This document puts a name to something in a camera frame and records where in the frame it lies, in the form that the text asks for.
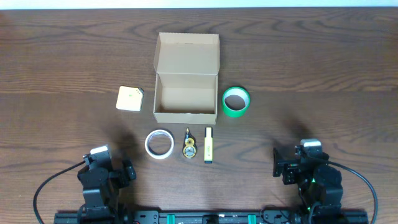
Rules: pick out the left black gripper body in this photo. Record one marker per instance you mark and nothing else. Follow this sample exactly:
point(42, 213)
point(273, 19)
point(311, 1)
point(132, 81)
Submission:
point(120, 179)

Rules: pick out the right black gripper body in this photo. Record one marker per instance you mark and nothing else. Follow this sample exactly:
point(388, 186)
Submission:
point(291, 175)

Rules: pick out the white tape roll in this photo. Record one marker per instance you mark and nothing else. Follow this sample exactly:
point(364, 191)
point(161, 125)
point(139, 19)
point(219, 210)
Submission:
point(159, 144)

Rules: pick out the yellow sticky note pad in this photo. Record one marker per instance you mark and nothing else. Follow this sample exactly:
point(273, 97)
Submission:
point(130, 98)

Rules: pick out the yellow highlighter pen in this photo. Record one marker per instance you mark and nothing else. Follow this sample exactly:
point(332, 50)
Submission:
point(208, 145)

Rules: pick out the green tape roll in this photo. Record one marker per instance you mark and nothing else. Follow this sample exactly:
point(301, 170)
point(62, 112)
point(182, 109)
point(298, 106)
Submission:
point(235, 102)

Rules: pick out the brown cardboard box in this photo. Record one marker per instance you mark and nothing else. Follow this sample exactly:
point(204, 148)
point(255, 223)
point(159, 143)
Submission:
point(186, 84)

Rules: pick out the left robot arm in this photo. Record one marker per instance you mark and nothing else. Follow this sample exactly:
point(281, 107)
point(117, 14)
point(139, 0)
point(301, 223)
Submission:
point(101, 184)

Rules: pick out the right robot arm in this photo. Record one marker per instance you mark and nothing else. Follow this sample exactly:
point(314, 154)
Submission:
point(319, 185)

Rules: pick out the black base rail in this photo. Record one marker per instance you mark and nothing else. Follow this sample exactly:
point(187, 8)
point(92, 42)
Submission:
point(155, 217)

